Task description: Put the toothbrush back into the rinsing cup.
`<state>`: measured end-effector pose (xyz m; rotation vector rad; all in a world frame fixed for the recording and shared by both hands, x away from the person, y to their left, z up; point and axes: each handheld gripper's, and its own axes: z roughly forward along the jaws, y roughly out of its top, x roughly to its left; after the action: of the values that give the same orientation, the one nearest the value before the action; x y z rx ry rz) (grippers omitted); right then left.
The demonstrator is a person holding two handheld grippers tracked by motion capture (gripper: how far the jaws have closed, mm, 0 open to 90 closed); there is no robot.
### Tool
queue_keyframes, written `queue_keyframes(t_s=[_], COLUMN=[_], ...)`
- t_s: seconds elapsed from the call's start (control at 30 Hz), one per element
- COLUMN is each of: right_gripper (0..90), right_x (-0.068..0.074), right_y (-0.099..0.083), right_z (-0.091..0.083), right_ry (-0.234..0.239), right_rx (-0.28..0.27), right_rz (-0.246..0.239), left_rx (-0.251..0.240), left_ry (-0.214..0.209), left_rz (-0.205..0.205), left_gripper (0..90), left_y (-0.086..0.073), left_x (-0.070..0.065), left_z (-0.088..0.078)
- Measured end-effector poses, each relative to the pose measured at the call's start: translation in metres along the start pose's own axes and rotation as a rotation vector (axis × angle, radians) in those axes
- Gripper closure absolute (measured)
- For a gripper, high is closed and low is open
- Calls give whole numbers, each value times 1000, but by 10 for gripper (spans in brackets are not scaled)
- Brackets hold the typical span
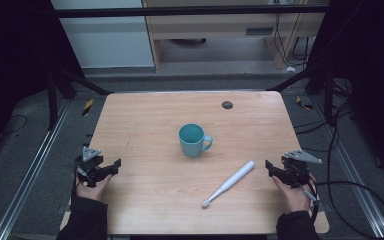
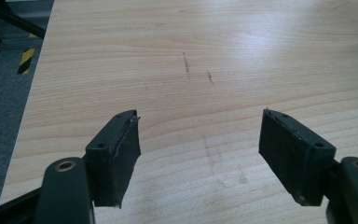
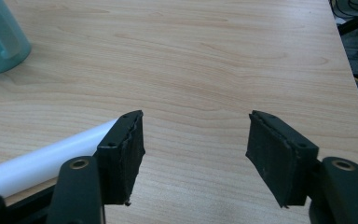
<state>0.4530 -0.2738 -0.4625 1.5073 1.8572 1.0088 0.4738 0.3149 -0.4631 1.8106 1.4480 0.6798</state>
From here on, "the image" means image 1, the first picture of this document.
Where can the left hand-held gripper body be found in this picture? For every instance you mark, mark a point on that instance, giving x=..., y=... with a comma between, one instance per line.
x=90, y=165

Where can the black yellow floor tape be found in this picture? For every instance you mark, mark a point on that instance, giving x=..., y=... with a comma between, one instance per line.
x=87, y=107
x=304, y=103

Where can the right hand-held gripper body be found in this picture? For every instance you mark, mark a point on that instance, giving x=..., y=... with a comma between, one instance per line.
x=296, y=170

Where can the black tripod stand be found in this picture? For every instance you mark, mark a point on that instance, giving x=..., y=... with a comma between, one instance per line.
x=53, y=96
x=328, y=93

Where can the small white floor object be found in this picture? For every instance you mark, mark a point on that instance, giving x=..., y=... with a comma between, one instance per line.
x=290, y=69

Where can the white cabinet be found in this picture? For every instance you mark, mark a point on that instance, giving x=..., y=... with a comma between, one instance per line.
x=106, y=40

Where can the round grey table grommet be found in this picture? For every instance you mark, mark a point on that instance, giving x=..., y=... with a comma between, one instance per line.
x=227, y=105

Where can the person's right hand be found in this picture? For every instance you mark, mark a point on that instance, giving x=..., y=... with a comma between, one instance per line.
x=293, y=198

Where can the aluminium floor rail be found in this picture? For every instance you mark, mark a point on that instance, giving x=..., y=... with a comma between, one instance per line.
x=30, y=170
x=350, y=170

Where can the black horizontal bar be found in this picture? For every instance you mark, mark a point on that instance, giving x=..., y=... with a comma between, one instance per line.
x=180, y=11

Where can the teal ceramic cup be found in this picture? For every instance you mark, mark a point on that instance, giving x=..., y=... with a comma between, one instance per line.
x=190, y=146

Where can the white electric toothbrush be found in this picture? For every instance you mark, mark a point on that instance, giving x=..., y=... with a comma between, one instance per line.
x=233, y=181

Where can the light wooden desk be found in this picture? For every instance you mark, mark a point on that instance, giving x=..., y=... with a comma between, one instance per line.
x=213, y=26

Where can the person's left hand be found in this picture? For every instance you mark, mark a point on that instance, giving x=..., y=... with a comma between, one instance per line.
x=93, y=190

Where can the black curtain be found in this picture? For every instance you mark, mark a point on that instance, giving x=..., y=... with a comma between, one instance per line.
x=373, y=66
x=13, y=66

